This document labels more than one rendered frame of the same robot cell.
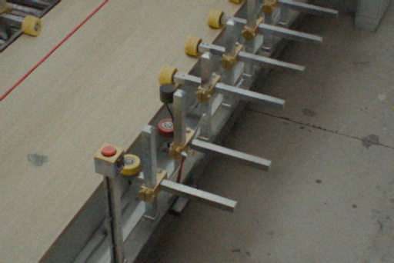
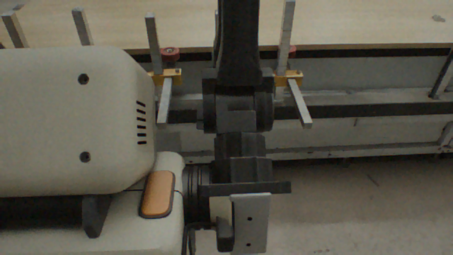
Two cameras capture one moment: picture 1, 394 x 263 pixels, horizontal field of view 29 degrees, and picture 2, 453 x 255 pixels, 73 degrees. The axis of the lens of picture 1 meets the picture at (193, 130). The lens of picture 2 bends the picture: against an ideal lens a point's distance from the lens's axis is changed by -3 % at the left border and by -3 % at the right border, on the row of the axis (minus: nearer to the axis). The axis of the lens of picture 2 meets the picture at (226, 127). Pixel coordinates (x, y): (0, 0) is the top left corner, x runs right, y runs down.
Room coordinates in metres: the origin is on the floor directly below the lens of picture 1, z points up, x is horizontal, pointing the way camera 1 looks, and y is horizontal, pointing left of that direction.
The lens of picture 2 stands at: (0.40, -0.36, 1.53)
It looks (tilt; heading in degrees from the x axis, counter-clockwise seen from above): 41 degrees down; 63
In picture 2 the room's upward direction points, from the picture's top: straight up
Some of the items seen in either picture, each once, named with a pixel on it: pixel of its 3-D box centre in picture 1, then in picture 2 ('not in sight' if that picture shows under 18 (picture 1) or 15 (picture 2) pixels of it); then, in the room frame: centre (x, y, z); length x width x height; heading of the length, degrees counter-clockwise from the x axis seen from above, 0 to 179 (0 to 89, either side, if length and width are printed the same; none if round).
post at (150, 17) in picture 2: not in sight; (158, 71); (0.66, 0.76, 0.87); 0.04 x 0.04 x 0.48; 66
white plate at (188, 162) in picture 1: (182, 172); not in sight; (2.22, 0.04, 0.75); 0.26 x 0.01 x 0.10; 156
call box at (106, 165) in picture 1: (109, 161); not in sight; (1.79, 0.26, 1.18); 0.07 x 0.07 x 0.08; 66
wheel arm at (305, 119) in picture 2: not in sight; (294, 91); (1.11, 0.45, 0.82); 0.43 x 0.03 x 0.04; 66
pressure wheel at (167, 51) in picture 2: not in sight; (170, 61); (0.74, 0.84, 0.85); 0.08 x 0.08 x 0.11
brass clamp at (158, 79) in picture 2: not in sight; (165, 77); (0.68, 0.75, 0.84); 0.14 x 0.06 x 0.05; 156
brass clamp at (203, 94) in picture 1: (208, 88); not in sight; (2.51, -0.06, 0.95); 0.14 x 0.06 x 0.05; 156
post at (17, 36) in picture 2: not in sight; (32, 70); (0.20, 0.96, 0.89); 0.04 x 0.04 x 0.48; 66
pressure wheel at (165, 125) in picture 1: (168, 135); not in sight; (2.32, 0.10, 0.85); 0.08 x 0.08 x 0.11
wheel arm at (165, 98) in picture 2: not in sight; (167, 90); (0.66, 0.65, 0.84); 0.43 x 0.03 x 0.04; 66
